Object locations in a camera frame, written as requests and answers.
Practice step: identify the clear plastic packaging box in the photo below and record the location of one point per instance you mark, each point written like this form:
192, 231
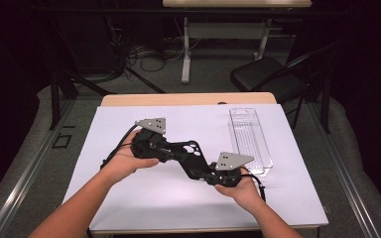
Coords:
249, 139

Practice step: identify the white-legged desk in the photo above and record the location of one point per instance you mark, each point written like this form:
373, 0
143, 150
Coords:
225, 31

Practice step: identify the white table sheet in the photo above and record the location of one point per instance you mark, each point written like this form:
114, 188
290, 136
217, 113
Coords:
178, 201

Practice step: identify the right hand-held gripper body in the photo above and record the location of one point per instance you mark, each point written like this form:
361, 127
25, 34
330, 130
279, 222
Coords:
233, 162

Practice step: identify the black folding chair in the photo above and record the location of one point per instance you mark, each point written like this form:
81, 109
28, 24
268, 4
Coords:
264, 76

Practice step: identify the black metal stand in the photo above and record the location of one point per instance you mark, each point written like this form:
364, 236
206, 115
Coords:
63, 86

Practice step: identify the black phone case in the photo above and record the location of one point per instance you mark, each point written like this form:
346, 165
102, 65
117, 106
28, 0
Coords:
193, 162

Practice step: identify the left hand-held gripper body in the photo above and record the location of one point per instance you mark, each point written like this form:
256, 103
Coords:
150, 145

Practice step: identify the wooden table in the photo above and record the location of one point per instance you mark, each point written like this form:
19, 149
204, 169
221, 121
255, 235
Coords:
185, 99

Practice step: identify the person's right hand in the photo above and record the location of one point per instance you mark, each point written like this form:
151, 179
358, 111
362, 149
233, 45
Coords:
244, 191

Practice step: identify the metal floor rail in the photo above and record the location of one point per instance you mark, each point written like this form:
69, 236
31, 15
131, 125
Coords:
23, 178
347, 185

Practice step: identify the person's left hand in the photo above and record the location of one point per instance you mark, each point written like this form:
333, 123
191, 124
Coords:
122, 165

